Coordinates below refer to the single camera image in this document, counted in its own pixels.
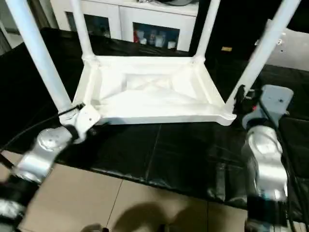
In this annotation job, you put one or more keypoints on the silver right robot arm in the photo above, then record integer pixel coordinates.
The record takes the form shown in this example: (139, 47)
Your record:
(265, 159)

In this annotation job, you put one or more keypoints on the light grey cushion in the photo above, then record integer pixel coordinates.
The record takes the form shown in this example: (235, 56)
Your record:
(294, 50)

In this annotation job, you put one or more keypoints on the white plastic table leg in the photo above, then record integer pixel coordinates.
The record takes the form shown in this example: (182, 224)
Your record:
(207, 29)
(82, 29)
(268, 48)
(34, 53)

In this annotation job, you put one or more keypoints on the black table mat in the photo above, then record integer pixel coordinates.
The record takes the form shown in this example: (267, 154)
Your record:
(169, 150)

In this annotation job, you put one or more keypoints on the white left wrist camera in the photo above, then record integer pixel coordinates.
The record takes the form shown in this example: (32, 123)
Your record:
(88, 118)

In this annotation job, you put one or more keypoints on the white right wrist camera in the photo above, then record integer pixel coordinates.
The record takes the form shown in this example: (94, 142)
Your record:
(275, 100)

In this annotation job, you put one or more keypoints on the small yellow label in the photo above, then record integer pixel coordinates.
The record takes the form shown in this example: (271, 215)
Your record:
(226, 49)

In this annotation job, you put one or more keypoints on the black tall cabinet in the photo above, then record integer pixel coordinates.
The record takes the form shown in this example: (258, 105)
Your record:
(241, 21)

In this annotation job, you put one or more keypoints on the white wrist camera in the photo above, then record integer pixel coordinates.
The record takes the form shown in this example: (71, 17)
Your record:
(275, 100)
(88, 118)

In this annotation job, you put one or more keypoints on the white glass-door cabinet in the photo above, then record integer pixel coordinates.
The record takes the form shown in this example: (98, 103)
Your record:
(120, 14)

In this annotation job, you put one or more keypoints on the grey curtain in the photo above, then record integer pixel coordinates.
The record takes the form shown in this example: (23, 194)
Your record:
(41, 12)

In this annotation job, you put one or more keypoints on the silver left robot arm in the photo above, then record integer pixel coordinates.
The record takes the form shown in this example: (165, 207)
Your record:
(38, 154)

